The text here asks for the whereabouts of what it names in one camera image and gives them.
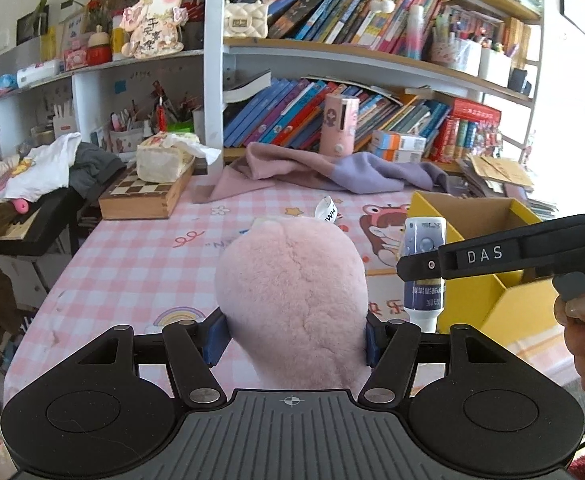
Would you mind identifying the blue white tube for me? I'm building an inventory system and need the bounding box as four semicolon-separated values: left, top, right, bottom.
396;217;446;334

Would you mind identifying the pink plush pig toy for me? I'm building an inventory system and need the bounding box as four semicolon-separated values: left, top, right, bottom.
214;197;369;393

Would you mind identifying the yellow cardboard box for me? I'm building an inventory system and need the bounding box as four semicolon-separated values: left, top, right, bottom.
408;192;559;347

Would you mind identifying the brown paper envelope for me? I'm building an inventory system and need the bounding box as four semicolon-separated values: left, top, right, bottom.
468;155;533;190

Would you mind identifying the red book box set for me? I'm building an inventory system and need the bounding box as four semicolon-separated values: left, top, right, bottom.
428;96;501;164

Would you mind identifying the wooden chess box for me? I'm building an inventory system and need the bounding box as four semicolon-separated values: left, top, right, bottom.
98;162;194;220

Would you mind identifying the cream tissue pack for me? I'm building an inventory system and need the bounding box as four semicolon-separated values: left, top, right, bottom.
136;132;222;183

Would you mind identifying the white pen holder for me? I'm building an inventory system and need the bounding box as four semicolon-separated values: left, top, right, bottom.
478;48;511;87

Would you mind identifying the pink purple cloth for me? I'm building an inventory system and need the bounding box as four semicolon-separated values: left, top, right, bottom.
192;143;449;204

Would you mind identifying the orange blue white box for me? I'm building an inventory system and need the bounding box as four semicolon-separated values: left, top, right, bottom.
369;130;426;164

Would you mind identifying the pink cylindrical container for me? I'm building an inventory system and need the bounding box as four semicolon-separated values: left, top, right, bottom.
319;93;359;157

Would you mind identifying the white clothing pile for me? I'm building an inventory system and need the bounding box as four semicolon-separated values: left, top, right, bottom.
0;132;81;203

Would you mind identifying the white bookshelf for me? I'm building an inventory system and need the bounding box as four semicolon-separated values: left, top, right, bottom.
0;0;546;166

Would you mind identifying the cream pearl handbag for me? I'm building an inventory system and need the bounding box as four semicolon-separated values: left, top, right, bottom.
223;0;270;39

